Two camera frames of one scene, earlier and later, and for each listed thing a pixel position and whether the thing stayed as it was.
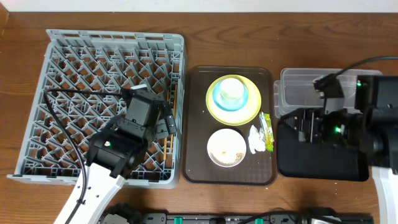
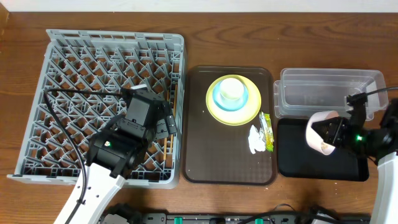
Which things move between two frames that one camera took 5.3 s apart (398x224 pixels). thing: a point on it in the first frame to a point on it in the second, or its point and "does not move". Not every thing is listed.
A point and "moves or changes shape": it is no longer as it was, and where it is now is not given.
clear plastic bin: x=296 y=89 does not move
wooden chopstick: x=171 y=139 does not move
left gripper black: x=165 y=127 does not move
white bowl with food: x=226 y=147 moves or changes shape
